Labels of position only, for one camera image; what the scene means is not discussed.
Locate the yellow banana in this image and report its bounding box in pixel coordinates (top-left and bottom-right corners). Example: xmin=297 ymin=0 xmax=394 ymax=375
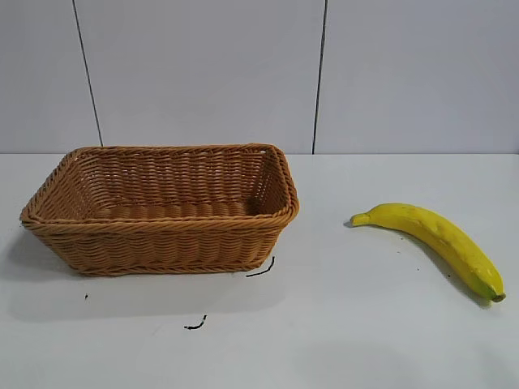
xmin=350 ymin=203 xmax=507 ymax=303

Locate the brown woven wicker basket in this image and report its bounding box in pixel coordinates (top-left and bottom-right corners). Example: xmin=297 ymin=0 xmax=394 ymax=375
xmin=19 ymin=142 xmax=300 ymax=277

